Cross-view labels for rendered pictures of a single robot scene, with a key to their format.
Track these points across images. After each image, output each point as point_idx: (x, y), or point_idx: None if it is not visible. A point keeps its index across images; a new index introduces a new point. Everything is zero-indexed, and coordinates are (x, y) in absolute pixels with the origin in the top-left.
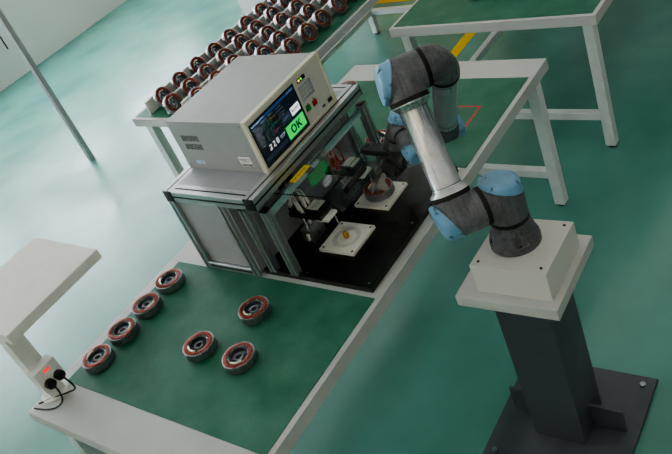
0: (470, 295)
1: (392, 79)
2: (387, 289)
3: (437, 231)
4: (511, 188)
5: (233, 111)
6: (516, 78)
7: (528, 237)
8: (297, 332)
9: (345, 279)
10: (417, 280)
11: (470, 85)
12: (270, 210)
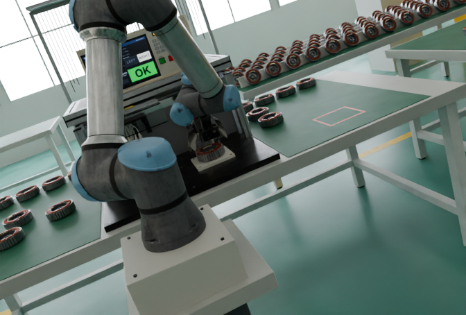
0: None
1: (75, 3)
2: (114, 234)
3: (213, 205)
4: (133, 159)
5: None
6: (420, 95)
7: (160, 232)
8: (47, 239)
9: (109, 212)
10: (302, 258)
11: (380, 94)
12: (80, 131)
